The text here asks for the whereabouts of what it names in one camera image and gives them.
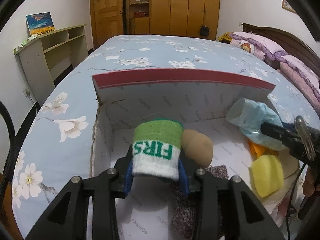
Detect white wooden shelf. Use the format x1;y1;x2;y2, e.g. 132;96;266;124
14;24;88;105

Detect wooden wardrobe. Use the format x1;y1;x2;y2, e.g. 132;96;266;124
125;0;220;40

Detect dark wooden headboard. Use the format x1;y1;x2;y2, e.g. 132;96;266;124
242;23;320;77

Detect rear purple cartoon pillow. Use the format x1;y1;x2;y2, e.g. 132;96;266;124
229;32;289;66

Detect yellow sponge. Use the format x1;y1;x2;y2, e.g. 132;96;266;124
251;154;284;198

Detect yellow black cushion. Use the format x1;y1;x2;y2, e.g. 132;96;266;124
217;32;232;44

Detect grey purple knitted cloth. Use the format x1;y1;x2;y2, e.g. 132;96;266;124
170;165;229;239

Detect light blue cloth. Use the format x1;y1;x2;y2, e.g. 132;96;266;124
226;98;286;151

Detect blue floral bed sheet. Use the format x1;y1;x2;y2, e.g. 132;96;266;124
12;35;319;236

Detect black cable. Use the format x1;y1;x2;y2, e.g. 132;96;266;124
0;101;17;196

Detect wooden door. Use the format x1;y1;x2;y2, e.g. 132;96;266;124
89;0;124;49

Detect front purple pillow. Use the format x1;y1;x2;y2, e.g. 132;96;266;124
276;55;319;115

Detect orange cloth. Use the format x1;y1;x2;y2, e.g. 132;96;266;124
248;140;279;159

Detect blue landscape picture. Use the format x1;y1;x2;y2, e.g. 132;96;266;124
25;12;55;36

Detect framed wedding photo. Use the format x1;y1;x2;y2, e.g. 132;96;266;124
281;0;297;14

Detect black hanging bag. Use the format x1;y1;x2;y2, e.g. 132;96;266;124
200;25;210;37

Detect red white cardboard box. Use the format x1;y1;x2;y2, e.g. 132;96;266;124
91;68;283;239

